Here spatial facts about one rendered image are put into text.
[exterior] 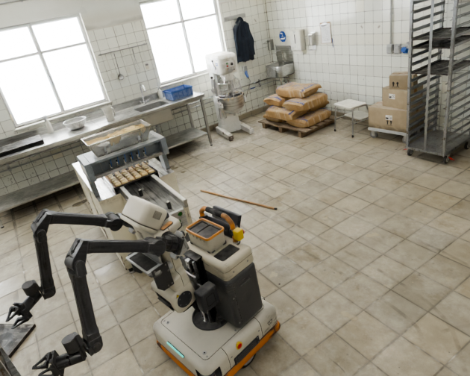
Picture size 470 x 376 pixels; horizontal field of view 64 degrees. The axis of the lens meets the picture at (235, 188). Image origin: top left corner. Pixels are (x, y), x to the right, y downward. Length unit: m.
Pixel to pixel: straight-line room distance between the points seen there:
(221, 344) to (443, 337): 1.43
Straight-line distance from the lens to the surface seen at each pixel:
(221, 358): 2.48
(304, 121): 6.09
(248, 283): 2.40
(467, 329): 3.00
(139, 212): 1.97
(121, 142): 3.35
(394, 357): 2.76
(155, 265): 2.10
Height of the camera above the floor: 2.16
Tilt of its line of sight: 27 degrees down
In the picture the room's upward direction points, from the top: 11 degrees counter-clockwise
